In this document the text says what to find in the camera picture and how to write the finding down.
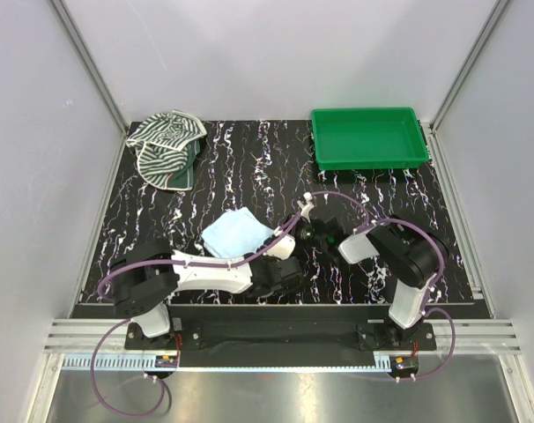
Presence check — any light blue towel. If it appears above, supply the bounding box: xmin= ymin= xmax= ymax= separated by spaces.
xmin=202 ymin=207 xmax=273 ymax=258

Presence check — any green white striped towel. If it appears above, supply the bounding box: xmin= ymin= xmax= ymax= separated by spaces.
xmin=125 ymin=110 xmax=207 ymax=191

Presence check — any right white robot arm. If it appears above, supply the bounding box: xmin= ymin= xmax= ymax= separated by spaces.
xmin=291 ymin=215 xmax=449 ymax=352

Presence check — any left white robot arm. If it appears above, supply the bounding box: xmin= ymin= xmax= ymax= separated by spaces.
xmin=101 ymin=239 xmax=303 ymax=349

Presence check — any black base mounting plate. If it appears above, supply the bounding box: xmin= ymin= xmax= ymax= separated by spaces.
xmin=125 ymin=306 xmax=437 ymax=352

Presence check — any black marble pattern mat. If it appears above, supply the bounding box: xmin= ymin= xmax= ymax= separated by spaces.
xmin=78 ymin=121 xmax=473 ymax=303

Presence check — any green plastic tray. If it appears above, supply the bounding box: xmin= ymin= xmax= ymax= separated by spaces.
xmin=311 ymin=108 xmax=429 ymax=171

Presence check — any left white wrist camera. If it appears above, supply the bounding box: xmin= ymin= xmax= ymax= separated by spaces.
xmin=263 ymin=234 xmax=296 ymax=260

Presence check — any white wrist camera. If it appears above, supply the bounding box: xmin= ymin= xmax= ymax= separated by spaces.
xmin=263 ymin=234 xmax=296 ymax=260
xmin=297 ymin=192 xmax=315 ymax=223

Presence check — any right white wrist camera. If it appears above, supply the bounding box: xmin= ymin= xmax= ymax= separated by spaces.
xmin=297 ymin=192 xmax=315 ymax=223

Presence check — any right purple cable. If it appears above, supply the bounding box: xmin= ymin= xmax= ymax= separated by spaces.
xmin=304 ymin=191 xmax=457 ymax=382

